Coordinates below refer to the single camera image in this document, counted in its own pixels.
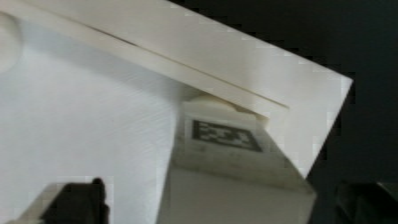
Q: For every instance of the white leg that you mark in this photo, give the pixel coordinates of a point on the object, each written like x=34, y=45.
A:
x=233, y=184

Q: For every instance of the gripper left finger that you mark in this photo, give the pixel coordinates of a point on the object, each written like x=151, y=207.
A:
x=69, y=204

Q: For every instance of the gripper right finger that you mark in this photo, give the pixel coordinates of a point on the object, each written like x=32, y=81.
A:
x=366, y=203

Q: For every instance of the white square table top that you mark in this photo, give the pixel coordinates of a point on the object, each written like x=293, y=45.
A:
x=105, y=61

